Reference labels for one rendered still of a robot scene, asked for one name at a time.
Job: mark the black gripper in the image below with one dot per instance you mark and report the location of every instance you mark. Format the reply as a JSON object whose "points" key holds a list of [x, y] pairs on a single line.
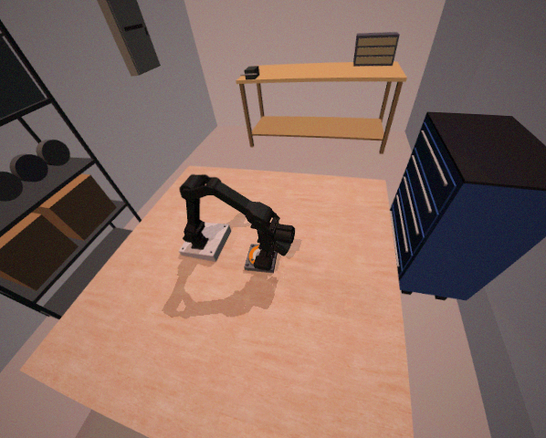
{"points": [[264, 259]]}

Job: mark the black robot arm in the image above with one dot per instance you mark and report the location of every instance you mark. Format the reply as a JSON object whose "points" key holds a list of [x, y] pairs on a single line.
{"points": [[257, 213]]}

